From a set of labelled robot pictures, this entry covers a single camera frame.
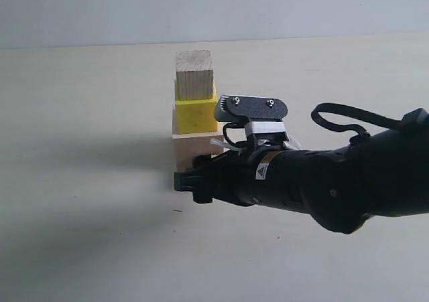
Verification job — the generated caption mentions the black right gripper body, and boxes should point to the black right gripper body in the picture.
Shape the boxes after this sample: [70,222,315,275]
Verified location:
[174,150,265,207]

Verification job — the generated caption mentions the large pale wooden cube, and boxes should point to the large pale wooden cube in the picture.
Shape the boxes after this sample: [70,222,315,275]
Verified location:
[172,106,226,172]

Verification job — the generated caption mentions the yellow cube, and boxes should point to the yellow cube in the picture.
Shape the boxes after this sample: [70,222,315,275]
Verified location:
[172,80,219,135]

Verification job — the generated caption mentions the medium wooden cube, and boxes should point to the medium wooden cube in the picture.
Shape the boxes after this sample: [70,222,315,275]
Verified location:
[176,50,214,100]

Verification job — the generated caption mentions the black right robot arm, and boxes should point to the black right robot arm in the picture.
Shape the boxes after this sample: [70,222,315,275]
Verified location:
[174,104,428,234]

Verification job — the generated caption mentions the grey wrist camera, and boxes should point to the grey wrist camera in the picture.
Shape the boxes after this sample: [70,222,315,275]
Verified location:
[214,95,288,123]

